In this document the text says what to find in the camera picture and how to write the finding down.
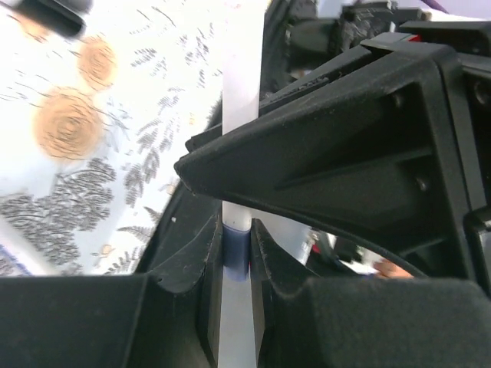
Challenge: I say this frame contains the black capped marker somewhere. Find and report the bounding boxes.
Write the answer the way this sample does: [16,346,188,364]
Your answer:
[1,0,93,38]

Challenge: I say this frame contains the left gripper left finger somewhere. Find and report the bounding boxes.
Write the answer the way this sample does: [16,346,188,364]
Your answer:
[1,186,222,367]

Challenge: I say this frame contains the floral tablecloth mat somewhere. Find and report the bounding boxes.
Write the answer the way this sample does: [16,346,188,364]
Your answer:
[1,1,223,276]

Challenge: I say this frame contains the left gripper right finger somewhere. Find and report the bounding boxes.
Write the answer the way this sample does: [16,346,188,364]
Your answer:
[251,221,490,367]

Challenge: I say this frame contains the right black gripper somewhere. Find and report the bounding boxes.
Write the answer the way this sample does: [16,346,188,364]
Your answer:
[264,1,490,215]

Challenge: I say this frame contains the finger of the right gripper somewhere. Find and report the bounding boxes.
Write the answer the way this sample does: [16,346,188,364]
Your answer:
[176,41,472,276]

